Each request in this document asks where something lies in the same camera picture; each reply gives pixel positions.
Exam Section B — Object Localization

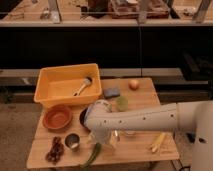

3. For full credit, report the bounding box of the small metal cup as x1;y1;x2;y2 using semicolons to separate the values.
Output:
65;133;80;150

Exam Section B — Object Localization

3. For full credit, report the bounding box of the green pepper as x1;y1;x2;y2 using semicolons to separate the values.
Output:
80;143;102;168

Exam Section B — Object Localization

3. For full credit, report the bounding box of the white cup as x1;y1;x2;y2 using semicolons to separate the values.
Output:
123;131;136;136

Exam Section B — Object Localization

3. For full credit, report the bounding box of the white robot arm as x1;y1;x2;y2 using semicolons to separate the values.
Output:
84;100;213;171

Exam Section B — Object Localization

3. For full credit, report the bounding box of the blue sponge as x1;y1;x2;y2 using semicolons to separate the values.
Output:
103;88;120;99

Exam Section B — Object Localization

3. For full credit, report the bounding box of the yellow plastic tub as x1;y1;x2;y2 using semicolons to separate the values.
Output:
34;63;102;108

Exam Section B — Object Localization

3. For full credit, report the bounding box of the yellow corn cob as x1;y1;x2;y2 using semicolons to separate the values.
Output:
150;132;165;153

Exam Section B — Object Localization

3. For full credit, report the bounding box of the black bowl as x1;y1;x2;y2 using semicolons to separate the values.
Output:
79;108;87;129

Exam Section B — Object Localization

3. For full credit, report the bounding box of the dark red grapes bunch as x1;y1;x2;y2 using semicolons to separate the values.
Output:
46;137;64;164

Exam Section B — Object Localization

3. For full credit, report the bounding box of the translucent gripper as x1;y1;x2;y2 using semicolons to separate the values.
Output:
89;130;120;149

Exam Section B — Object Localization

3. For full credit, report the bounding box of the white dish brush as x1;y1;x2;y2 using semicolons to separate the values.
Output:
74;77;92;96

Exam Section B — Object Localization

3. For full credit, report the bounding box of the orange fruit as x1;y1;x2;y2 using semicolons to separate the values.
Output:
128;79;139;90

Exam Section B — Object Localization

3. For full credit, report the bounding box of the wooden table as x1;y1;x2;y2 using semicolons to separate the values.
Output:
27;78;179;171

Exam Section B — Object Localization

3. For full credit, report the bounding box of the green cup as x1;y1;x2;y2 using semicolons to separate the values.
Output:
116;96;128;112

